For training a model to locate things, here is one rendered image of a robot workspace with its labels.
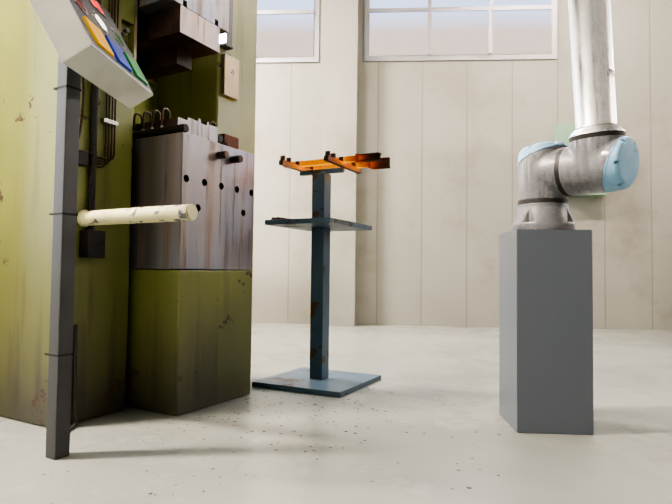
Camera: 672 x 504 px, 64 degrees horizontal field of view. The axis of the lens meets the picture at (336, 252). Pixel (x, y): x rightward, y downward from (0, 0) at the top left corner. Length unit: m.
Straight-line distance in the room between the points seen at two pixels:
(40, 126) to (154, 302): 0.64
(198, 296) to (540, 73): 4.20
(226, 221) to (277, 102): 3.32
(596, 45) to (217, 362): 1.54
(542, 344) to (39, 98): 1.69
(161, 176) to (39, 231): 0.40
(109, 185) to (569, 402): 1.56
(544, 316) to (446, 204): 3.35
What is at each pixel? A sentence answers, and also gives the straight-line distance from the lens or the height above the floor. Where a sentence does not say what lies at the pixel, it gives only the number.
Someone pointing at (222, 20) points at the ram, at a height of 1.40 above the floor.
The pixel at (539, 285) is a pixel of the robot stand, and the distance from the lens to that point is 1.72.
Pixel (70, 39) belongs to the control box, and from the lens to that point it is 1.42.
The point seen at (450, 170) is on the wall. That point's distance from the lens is 5.04.
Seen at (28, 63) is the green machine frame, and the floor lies 1.11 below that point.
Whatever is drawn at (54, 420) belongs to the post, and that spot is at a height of 0.10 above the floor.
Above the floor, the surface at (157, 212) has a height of 0.62.
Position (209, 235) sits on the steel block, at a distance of 1.91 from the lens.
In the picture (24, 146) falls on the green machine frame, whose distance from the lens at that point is 1.98.
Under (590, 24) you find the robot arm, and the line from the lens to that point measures 1.80.
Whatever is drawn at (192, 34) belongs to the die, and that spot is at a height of 1.28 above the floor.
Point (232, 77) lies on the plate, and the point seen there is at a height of 1.27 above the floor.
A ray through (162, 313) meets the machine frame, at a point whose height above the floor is 0.32.
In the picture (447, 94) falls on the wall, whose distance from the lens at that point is 5.21.
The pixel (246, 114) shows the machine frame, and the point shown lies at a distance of 2.47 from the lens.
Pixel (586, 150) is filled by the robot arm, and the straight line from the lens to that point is 1.72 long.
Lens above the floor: 0.46
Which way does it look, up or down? 2 degrees up
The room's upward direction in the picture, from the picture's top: 1 degrees clockwise
